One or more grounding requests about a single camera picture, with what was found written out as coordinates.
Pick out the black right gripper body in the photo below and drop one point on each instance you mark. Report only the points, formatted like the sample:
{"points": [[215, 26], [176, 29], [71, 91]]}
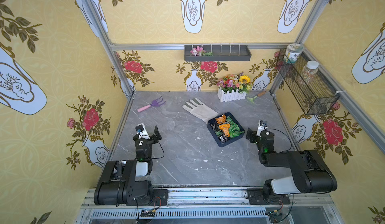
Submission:
{"points": [[255, 135]]}

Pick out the orange cookie packet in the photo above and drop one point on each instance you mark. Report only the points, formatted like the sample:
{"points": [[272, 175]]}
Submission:
{"points": [[221, 119], [225, 128]]}

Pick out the dark blue storage box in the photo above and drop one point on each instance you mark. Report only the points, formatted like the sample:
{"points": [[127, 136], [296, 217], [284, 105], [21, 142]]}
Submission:
{"points": [[230, 141]]}

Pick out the black cookie packet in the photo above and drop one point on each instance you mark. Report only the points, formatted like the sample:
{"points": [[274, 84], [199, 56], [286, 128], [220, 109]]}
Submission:
{"points": [[216, 129], [223, 138]]}

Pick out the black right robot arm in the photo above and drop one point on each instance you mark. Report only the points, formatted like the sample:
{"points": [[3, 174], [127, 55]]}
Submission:
{"points": [[309, 173]]}

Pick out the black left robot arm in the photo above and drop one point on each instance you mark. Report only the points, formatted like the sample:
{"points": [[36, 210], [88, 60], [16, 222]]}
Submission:
{"points": [[118, 185]]}

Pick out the pink purple garden rake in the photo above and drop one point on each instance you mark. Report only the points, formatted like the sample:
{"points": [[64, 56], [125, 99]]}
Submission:
{"points": [[155, 103]]}

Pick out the green cookie packet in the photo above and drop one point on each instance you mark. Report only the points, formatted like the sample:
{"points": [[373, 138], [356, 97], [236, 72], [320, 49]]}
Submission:
{"points": [[234, 129]]}

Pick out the green garden trowel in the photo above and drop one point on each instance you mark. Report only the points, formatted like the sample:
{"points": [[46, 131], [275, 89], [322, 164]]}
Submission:
{"points": [[252, 99]]}

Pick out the white fabric garden glove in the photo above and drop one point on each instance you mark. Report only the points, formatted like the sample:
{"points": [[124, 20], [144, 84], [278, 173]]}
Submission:
{"points": [[200, 110]]}

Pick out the white fence flower pot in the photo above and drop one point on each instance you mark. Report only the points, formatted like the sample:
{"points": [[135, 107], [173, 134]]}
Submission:
{"points": [[233, 87]]}

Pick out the small circuit board left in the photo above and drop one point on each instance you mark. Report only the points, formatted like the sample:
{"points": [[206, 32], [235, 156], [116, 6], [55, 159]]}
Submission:
{"points": [[147, 213]]}

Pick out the small circuit board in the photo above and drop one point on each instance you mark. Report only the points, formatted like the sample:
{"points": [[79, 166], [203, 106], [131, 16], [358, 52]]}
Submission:
{"points": [[147, 213], [274, 217]]}

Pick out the small circuit board right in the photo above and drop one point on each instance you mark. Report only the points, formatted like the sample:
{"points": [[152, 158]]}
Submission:
{"points": [[274, 217]]}

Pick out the pink artificial flowers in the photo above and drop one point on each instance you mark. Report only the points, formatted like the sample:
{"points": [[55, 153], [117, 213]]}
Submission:
{"points": [[199, 51]]}

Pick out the white lid labelled jar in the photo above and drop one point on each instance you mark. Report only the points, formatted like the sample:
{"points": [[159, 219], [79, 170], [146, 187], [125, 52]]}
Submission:
{"points": [[293, 51]]}

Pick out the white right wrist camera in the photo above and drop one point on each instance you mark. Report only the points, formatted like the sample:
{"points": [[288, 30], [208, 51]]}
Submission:
{"points": [[262, 125]]}

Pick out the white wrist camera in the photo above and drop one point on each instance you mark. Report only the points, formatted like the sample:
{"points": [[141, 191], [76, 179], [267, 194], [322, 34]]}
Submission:
{"points": [[262, 125], [141, 131]]}

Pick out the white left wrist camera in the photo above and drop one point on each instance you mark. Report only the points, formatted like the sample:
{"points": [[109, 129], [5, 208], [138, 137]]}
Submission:
{"points": [[141, 131]]}

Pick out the black wire mesh basket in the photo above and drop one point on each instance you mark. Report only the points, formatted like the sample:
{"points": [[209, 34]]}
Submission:
{"points": [[315, 96]]}

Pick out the grey wall shelf tray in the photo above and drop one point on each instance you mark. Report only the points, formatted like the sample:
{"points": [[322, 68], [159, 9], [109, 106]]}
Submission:
{"points": [[221, 52]]}

